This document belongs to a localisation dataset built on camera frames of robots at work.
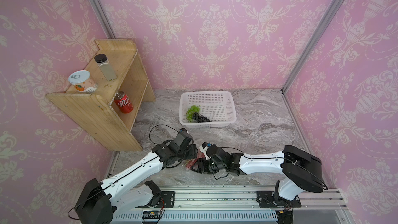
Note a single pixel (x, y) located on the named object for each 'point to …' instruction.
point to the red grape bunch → (189, 163)
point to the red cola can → (123, 101)
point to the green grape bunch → (193, 109)
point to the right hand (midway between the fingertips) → (193, 170)
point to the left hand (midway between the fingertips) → (195, 153)
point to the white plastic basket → (218, 106)
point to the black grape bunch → (200, 118)
